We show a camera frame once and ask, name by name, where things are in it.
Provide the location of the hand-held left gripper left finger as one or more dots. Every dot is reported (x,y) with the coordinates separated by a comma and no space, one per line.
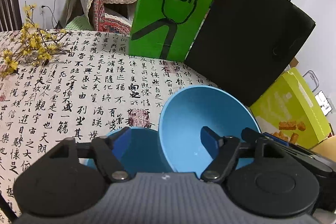
(123,141)

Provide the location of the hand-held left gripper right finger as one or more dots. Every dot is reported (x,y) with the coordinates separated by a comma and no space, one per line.
(208,141)

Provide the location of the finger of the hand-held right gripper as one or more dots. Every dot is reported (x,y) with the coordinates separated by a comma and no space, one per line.
(249,133)

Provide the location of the blue bowl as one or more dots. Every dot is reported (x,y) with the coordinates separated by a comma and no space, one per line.
(144,150)
(204,108)

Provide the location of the beige thermos jug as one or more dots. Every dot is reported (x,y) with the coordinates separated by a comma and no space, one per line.
(329,146)

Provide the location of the yellow-green snack box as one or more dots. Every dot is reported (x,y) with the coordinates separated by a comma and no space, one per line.
(294,98)

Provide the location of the calligraphy print tablecloth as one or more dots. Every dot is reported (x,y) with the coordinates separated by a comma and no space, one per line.
(78,82)

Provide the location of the black paper bag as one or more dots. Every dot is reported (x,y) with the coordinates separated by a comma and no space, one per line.
(249,43)

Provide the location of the green checked seat cushion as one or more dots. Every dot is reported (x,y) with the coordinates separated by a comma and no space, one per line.
(78,22)

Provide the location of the green paper bag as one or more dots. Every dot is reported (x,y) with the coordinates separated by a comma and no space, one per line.
(149,16)

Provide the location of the yellow blossom branch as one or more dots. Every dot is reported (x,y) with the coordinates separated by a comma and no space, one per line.
(34,45)

